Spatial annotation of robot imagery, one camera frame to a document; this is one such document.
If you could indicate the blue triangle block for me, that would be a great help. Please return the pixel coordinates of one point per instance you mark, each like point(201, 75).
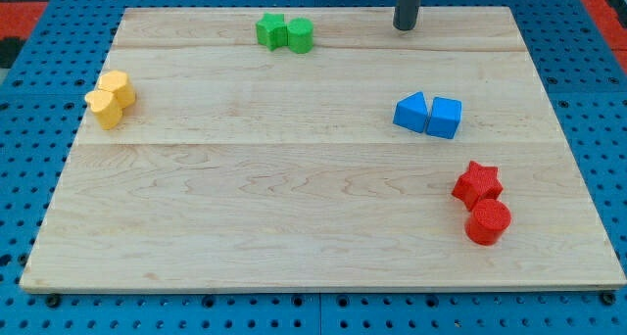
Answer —
point(412, 113)

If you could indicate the green cylinder block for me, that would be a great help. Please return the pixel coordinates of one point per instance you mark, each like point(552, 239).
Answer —
point(300, 35)

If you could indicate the green star block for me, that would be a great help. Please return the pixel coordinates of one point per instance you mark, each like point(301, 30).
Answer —
point(271, 31)

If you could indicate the blue cube block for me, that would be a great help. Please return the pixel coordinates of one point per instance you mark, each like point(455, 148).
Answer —
point(445, 117)

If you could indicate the red star block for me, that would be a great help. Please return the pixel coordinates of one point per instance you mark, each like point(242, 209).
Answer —
point(477, 183)

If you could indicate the red cylinder block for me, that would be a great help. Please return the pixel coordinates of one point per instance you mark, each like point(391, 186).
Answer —
point(488, 221)

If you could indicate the yellow heart block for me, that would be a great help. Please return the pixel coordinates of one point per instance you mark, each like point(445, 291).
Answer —
point(105, 108)

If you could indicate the yellow hexagon block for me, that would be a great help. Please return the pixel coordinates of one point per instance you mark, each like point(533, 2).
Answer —
point(120, 85)

